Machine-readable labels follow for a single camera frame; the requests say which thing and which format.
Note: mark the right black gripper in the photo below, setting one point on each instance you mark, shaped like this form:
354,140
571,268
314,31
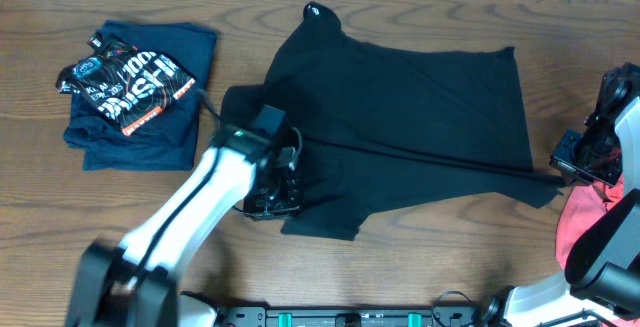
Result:
562,158

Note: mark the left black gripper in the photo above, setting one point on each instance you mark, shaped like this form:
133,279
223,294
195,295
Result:
292,203

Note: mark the black t-shirt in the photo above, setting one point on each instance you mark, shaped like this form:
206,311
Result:
384,128

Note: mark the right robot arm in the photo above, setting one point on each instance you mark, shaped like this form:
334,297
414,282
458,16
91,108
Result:
547,302

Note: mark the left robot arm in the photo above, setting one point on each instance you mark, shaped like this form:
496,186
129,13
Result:
135,282

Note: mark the red printed t-shirt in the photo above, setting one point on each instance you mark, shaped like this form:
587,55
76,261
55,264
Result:
597,246

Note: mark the folded navy blue shirt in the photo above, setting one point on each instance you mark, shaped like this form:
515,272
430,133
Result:
168,141

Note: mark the black orange printed jersey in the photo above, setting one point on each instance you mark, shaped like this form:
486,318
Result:
128,85

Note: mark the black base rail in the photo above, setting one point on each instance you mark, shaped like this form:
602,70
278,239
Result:
451,309

